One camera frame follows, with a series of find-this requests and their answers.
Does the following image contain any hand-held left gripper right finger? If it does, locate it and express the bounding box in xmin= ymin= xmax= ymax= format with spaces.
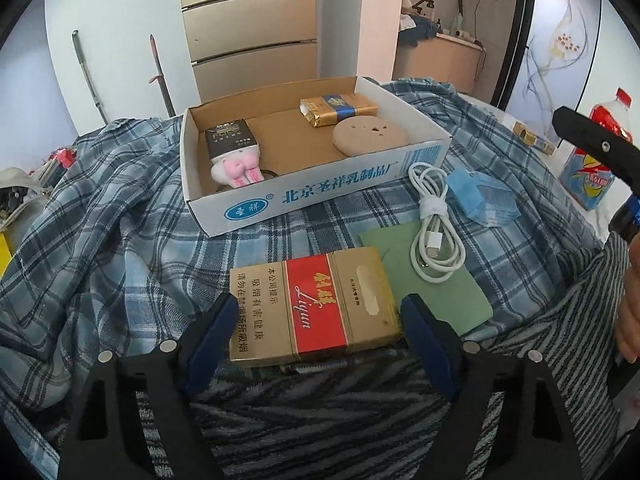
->
xmin=400 ymin=294 xmax=588 ymax=480

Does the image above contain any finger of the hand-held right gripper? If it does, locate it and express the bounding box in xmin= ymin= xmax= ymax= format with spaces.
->
xmin=551 ymin=106 xmax=640 ymax=186

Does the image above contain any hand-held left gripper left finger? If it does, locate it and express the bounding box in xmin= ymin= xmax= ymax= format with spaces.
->
xmin=57 ymin=292 xmax=240 ymax=480

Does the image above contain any green card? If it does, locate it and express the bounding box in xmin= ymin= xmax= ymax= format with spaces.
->
xmin=359 ymin=221 xmax=495 ymax=337

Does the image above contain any red gold cigarette pack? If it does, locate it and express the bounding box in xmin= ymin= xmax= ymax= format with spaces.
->
xmin=229 ymin=246 xmax=405 ymax=367

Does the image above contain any blue face mask pack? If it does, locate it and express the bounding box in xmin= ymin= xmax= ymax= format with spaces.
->
xmin=445 ymin=169 xmax=520 ymax=225

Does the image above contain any white charging cable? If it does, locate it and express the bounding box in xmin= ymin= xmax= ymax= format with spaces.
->
xmin=407 ymin=161 xmax=466 ymax=285

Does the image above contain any pink white plush toy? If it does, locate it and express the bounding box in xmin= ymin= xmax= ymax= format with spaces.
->
xmin=210 ymin=147 xmax=263 ymax=188

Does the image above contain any white cardboard box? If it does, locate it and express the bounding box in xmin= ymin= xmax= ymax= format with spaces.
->
xmin=180 ymin=76 xmax=452 ymax=237

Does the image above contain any black cigarette pack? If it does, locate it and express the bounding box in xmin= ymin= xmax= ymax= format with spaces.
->
xmin=205 ymin=119 xmax=260 ymax=161

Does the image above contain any round tan disc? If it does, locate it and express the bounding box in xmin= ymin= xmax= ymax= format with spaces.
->
xmin=332 ymin=114 xmax=408 ymax=155

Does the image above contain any gold blue cigarette pack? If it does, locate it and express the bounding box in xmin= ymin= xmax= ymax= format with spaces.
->
xmin=299 ymin=92 xmax=378 ymax=130

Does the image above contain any person's right hand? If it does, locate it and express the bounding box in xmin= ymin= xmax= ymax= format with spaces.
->
xmin=612 ymin=280 xmax=640 ymax=361

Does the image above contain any red iced tea bottle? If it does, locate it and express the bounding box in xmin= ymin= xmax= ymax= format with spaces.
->
xmin=559 ymin=87 xmax=635 ymax=211

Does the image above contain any small gold cigarette pack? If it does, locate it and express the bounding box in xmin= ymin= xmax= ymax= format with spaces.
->
xmin=512 ymin=121 xmax=557 ymax=155

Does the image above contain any blue label plastic bottle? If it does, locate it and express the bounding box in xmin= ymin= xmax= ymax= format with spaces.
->
xmin=607 ymin=195 xmax=640 ymax=241

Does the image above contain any floral glass door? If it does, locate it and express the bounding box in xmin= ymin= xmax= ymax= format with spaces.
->
xmin=505 ymin=0 xmax=601 ymax=126

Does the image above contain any grey striped blanket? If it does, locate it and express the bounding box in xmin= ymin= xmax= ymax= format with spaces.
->
xmin=135 ymin=237 xmax=631 ymax=480

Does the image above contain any blue plaid cloth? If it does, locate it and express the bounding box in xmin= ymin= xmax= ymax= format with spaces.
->
xmin=0 ymin=76 xmax=616 ymax=466

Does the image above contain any wooden vanity cabinet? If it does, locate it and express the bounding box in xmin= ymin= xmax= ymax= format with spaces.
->
xmin=392 ymin=25 xmax=486 ymax=96

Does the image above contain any blue clothes pile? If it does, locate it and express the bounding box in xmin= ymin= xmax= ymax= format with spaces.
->
xmin=397 ymin=12 xmax=438 ymax=48

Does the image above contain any pile of clutter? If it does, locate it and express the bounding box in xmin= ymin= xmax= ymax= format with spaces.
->
xmin=0 ymin=145 xmax=81 ymax=231

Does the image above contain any gold three-door fridge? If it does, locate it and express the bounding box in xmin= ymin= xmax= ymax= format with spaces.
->
xmin=177 ymin=0 xmax=321 ymax=106

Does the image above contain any black door frame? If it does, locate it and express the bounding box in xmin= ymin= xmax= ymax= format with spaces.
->
xmin=487 ymin=0 xmax=538 ymax=111

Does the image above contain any black power cord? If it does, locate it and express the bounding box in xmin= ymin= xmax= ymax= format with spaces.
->
xmin=470 ymin=0 xmax=488 ymax=86

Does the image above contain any grey mop handle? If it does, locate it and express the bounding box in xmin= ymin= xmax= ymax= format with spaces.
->
xmin=71 ymin=30 xmax=108 ymax=123

